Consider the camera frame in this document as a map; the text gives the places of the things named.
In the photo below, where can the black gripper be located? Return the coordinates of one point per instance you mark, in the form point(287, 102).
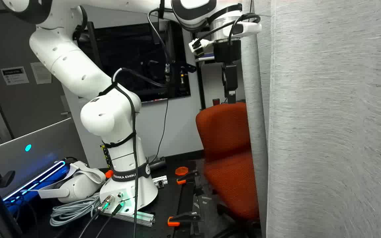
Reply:
point(227, 51)

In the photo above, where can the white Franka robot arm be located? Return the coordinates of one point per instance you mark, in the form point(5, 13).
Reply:
point(66, 61)

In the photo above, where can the orange office chair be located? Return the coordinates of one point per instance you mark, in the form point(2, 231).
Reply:
point(224, 145)

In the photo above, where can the connector box with green plugs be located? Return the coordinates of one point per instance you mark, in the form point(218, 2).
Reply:
point(125, 211)

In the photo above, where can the white VR headset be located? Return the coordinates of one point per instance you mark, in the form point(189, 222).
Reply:
point(78, 182)

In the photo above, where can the plain white paper sheet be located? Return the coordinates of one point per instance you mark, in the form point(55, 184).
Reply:
point(41, 72)

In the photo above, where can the gray cabinet door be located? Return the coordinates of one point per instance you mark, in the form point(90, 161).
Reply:
point(22, 106)

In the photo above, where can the white label with black text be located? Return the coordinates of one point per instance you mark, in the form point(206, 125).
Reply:
point(14, 75)

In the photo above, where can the gray laptop with blue lights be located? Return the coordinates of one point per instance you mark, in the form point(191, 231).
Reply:
point(18, 153)

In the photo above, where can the black wall monitor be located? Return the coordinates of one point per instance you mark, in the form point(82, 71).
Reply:
point(128, 53)

